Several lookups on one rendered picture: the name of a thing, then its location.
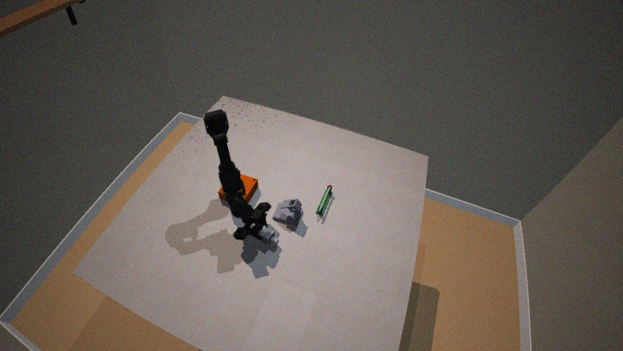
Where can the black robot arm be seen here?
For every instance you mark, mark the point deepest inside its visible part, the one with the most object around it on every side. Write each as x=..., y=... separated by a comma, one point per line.
x=217, y=126

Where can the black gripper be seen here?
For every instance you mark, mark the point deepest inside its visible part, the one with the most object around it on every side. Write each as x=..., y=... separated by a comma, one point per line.
x=242, y=232

